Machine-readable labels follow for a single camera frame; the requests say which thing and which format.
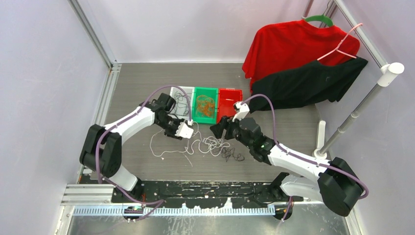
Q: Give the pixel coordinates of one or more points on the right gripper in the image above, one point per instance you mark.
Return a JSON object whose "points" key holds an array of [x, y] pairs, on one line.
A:
{"points": [[218, 129]]}

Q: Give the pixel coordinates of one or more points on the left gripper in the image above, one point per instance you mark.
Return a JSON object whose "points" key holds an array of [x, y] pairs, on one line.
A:
{"points": [[172, 134]]}

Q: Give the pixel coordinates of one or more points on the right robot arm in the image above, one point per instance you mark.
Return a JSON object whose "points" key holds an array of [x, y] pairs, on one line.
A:
{"points": [[332, 182]]}

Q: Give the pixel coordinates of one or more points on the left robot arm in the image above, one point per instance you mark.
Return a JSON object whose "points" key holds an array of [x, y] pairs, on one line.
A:
{"points": [[102, 149]]}

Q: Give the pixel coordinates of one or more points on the white plastic bin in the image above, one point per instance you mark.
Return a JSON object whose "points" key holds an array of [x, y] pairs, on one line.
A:
{"points": [[183, 105]]}

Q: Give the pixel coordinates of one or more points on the red plastic bin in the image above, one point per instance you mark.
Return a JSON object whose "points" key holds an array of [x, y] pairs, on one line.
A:
{"points": [[226, 99]]}

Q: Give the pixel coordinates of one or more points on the green plastic bin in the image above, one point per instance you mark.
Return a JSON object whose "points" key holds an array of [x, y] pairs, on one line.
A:
{"points": [[205, 103]]}

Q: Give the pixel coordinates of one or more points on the red t-shirt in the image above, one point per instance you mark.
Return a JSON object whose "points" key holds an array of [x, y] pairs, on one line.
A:
{"points": [[282, 46]]}

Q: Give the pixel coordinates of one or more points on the black t-shirt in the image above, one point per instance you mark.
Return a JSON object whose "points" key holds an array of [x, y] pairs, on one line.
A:
{"points": [[306, 85]]}

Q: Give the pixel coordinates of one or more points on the pink clothes hanger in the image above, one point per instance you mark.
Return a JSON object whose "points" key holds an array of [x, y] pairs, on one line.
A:
{"points": [[337, 48]]}

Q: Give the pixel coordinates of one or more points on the green clothes hanger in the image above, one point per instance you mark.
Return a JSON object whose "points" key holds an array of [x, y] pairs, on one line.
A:
{"points": [[320, 18]]}

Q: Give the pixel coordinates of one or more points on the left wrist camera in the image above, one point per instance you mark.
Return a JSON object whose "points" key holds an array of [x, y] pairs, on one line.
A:
{"points": [[185, 129]]}

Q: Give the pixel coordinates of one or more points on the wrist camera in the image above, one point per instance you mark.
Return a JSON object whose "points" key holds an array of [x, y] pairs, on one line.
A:
{"points": [[242, 109], [185, 129]]}

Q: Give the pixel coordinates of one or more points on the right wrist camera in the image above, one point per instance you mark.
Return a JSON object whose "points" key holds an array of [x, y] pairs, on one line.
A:
{"points": [[242, 109]]}

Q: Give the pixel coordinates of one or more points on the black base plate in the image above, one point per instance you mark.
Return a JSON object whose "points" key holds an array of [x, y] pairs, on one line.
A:
{"points": [[207, 195]]}

